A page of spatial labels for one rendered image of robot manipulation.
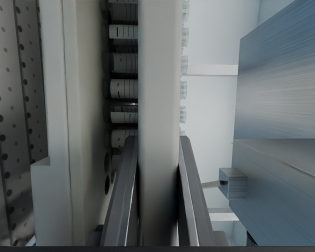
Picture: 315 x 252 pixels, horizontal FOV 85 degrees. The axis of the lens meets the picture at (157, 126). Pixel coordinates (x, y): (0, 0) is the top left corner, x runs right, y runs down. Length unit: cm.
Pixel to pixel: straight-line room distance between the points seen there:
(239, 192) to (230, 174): 2
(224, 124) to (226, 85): 75
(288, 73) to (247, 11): 341
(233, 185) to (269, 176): 5
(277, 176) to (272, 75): 39
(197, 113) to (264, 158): 323
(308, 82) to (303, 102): 4
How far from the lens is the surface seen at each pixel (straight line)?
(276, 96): 53
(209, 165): 382
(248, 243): 27
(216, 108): 352
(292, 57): 51
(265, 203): 22
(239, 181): 24
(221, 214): 138
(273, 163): 20
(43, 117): 18
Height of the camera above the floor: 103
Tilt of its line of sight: 2 degrees up
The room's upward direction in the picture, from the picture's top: 90 degrees clockwise
